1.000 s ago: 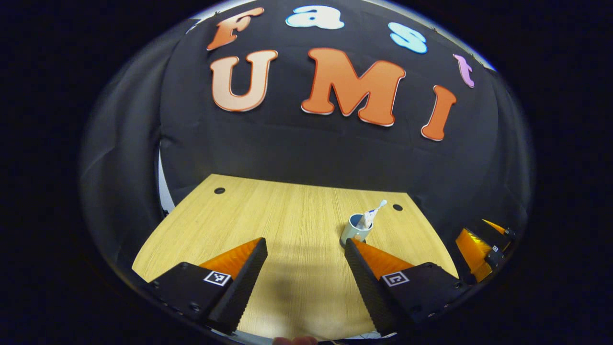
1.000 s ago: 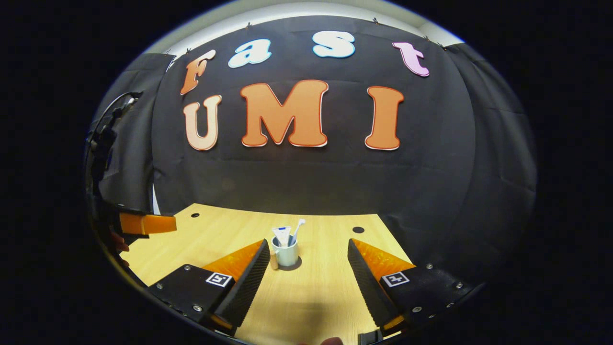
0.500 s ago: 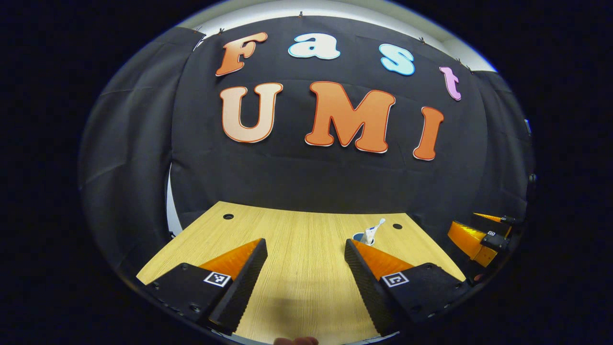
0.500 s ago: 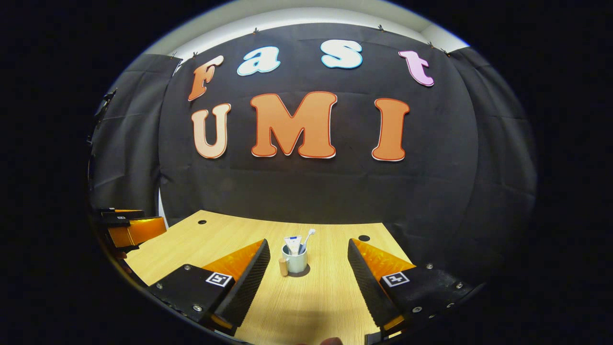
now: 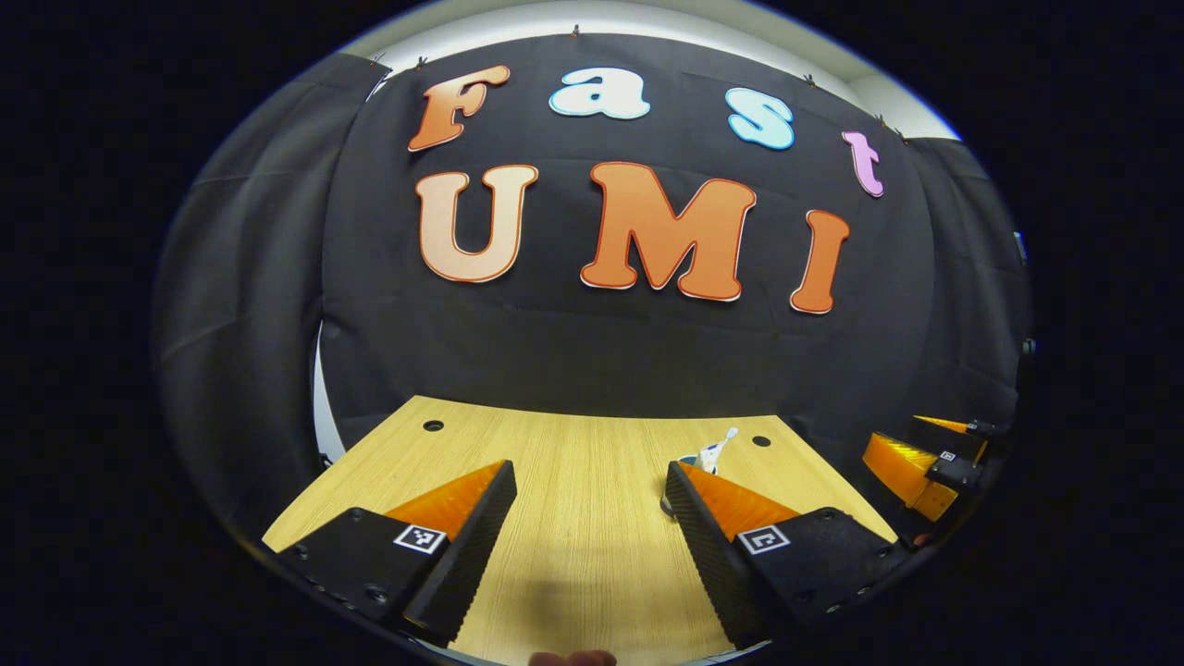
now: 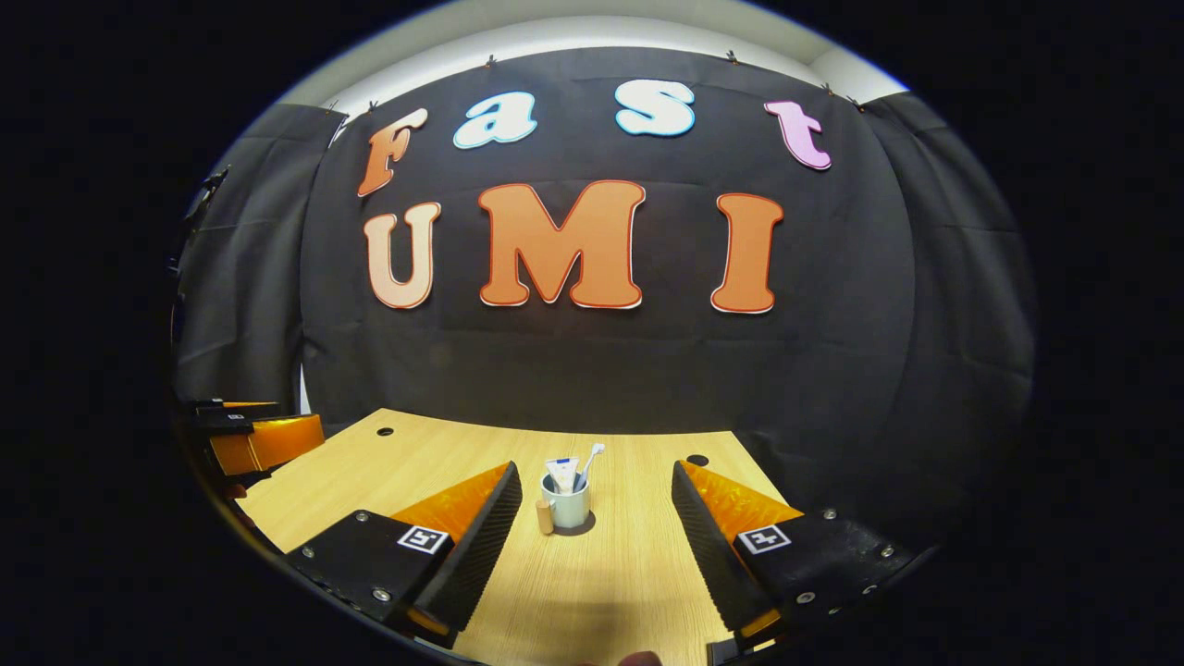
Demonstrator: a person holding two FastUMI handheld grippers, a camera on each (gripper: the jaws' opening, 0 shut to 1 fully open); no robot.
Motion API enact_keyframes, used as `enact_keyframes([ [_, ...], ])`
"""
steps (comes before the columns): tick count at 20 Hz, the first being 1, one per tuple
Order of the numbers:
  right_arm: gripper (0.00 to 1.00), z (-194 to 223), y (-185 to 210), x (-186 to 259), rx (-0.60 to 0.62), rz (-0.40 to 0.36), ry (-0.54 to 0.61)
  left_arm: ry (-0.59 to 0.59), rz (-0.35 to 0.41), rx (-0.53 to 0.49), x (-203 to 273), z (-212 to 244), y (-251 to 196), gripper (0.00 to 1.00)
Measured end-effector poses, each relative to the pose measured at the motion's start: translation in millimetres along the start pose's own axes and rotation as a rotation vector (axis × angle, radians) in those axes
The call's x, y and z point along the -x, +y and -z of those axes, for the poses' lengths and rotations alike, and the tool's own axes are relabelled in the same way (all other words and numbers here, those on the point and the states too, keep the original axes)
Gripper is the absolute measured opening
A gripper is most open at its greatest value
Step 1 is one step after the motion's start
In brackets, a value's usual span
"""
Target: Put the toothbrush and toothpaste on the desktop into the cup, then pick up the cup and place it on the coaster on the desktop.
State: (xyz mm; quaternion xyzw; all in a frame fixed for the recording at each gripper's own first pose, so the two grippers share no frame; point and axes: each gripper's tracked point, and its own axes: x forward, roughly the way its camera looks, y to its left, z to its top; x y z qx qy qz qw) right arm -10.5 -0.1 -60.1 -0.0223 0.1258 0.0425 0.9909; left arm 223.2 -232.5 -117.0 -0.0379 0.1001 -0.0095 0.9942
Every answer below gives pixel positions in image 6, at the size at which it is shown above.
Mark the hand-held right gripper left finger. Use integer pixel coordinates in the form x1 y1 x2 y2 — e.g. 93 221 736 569
285 461 524 650

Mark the grey-blue cup with wooden handle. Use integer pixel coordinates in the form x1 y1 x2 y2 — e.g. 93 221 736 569
535 467 593 536

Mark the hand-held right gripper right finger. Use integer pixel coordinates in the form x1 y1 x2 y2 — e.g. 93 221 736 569
671 460 917 653

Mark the black backdrop cloth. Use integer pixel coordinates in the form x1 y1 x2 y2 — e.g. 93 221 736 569
171 46 1039 556

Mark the wooden desktop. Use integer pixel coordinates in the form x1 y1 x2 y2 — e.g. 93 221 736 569
236 407 787 666

